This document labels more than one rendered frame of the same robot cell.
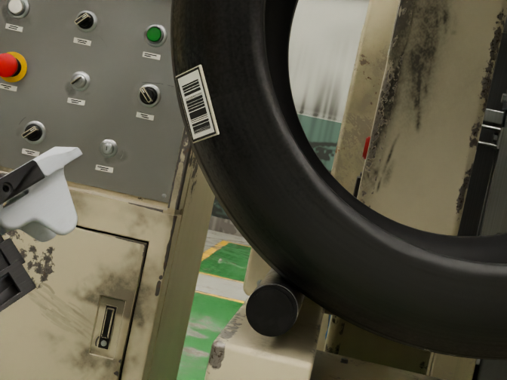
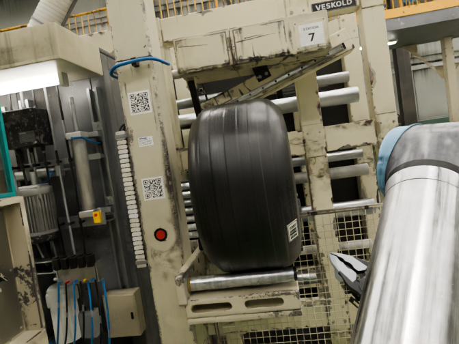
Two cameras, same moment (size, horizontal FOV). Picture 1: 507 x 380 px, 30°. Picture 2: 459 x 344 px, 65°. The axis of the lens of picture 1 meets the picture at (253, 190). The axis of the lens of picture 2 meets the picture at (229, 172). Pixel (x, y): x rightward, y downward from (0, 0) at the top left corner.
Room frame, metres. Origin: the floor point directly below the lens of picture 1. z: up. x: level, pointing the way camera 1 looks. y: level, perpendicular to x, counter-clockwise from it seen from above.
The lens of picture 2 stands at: (0.92, 1.08, 1.30)
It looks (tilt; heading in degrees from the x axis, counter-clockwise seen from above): 3 degrees down; 272
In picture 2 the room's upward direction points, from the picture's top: 8 degrees counter-clockwise
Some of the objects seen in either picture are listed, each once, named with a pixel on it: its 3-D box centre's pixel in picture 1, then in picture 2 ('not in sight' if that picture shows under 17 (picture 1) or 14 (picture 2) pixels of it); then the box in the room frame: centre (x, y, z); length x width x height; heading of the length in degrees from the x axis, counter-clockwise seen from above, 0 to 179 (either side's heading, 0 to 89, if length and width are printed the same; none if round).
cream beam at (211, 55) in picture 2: not in sight; (252, 51); (0.81, -0.48, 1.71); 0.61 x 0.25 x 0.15; 174
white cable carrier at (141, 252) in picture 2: not in sight; (134, 198); (1.31, -0.18, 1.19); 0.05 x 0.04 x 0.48; 84
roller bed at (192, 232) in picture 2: not in sight; (199, 211); (1.15, -0.59, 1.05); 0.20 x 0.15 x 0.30; 174
